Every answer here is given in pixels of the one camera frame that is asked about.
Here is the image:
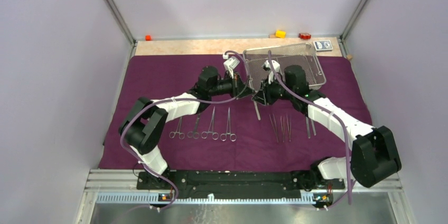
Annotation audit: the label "metal mesh instrument tray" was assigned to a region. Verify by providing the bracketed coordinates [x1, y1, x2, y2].
[243, 43, 326, 91]

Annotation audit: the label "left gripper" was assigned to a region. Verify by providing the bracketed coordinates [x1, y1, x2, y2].
[209, 70, 255, 99]

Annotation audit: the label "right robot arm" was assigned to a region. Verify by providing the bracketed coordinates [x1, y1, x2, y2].
[253, 61, 402, 188]

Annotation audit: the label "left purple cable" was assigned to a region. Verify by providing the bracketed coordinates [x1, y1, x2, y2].
[119, 50, 251, 212]

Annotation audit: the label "purple cable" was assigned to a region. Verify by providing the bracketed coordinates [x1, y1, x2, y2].
[119, 50, 251, 212]
[267, 50, 356, 211]

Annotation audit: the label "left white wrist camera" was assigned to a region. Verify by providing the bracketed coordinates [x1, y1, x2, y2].
[222, 54, 240, 78]

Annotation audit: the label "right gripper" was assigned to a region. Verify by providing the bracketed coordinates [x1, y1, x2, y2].
[251, 74, 295, 106]

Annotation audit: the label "steel forceps clamp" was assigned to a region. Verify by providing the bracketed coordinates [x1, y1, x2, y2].
[201, 107, 219, 141]

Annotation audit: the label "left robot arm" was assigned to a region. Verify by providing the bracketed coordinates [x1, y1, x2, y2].
[118, 66, 254, 189]

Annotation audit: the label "steel angled tweezers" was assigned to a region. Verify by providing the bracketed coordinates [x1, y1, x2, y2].
[254, 101, 261, 121]

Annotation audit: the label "steel curved tweezers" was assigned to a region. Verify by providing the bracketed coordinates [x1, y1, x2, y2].
[280, 116, 285, 143]

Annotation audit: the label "yellow small block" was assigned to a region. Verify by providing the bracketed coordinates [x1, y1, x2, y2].
[275, 30, 286, 39]

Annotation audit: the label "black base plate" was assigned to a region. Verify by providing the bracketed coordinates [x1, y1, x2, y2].
[136, 170, 346, 200]

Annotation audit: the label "small steel hemostat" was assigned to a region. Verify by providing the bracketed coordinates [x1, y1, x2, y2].
[169, 117, 185, 139]

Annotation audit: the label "purple cloth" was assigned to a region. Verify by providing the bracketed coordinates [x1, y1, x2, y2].
[98, 54, 372, 173]

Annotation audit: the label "red small block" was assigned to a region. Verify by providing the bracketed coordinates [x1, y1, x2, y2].
[298, 32, 312, 40]

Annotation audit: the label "blue playing card deck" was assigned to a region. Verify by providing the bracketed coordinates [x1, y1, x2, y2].
[313, 40, 333, 52]

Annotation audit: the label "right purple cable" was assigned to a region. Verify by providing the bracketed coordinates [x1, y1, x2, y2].
[267, 50, 356, 211]

